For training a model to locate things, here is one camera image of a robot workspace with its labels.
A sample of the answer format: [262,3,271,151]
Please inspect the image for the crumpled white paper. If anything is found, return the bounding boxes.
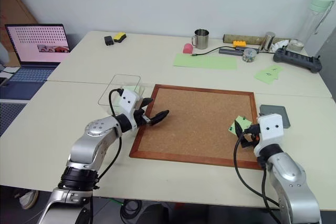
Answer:
[271,39,290,54]

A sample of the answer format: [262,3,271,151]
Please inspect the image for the wood framed cork board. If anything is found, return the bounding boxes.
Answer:
[129,83,264,170]

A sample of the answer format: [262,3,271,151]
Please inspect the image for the grey square pad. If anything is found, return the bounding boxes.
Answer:
[259,104,292,130]

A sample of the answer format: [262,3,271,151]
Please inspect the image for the clear bottle green lid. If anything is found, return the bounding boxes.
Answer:
[301,0,334,49]

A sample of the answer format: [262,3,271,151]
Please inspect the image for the shiny steel tumbler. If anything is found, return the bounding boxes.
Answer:
[258,31,276,52]

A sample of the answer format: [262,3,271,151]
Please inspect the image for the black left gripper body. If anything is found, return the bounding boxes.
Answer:
[131,108,154,130]

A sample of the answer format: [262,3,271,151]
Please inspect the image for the clear plastic container with items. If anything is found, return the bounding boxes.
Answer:
[241,48,258,63]

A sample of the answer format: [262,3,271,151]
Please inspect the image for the black perforated panel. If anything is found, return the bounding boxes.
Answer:
[0,99,30,137]

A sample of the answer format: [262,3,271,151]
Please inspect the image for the stack of green notes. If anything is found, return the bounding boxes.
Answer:
[254,64,285,86]

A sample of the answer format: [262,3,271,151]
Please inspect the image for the black cable with green plug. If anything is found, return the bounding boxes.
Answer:
[191,46,227,57]

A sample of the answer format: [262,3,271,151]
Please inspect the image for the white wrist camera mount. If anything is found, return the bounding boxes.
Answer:
[253,113,285,154]
[118,89,141,115]

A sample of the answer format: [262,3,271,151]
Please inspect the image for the stainless steel mug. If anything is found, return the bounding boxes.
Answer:
[191,28,210,50]

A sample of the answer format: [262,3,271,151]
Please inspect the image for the olive rolled mat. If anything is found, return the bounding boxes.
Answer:
[223,34,290,46]

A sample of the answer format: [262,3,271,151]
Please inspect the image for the clear plastic tray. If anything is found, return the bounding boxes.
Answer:
[97,74,152,112]

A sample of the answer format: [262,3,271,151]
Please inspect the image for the long green paper sheet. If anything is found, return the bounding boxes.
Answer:
[173,52,238,71]

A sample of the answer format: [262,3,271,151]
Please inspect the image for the grey usb hub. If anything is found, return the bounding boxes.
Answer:
[218,47,244,57]

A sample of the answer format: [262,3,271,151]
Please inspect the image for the white shoe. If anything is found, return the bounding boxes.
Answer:
[19,189,39,210]

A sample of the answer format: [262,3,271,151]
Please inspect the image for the open laptop computer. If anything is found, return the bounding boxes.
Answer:
[0,23,72,100]

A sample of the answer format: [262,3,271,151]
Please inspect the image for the dark grey panel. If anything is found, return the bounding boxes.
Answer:
[311,26,336,100]

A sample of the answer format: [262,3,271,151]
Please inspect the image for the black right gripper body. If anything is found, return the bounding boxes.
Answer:
[244,123,261,145]

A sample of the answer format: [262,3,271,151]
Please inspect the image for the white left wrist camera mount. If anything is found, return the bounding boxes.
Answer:
[118,89,141,115]

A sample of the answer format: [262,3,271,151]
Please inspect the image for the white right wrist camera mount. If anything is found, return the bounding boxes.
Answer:
[253,113,285,154]

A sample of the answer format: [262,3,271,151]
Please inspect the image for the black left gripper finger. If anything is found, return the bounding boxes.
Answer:
[138,98,154,110]
[150,109,170,127]

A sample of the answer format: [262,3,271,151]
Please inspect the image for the yellow and black sponge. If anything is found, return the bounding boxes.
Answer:
[113,32,128,44]

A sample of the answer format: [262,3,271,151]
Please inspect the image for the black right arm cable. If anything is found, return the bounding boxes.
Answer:
[233,125,283,224]

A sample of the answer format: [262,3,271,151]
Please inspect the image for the black cables under table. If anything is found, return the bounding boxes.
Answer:
[120,198,143,220]

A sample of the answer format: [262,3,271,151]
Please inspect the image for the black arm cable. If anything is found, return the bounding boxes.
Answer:
[233,125,283,224]
[88,88,125,224]

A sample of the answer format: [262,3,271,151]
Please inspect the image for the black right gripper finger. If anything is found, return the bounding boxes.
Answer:
[234,119,246,139]
[240,138,256,149]

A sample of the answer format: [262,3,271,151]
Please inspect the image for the dark grey remote controller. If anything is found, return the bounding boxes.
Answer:
[272,47,323,74]

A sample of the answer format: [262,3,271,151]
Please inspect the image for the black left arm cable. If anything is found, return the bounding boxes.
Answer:
[88,88,125,224]

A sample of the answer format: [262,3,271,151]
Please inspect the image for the green sticky note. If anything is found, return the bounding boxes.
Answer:
[227,115,253,136]

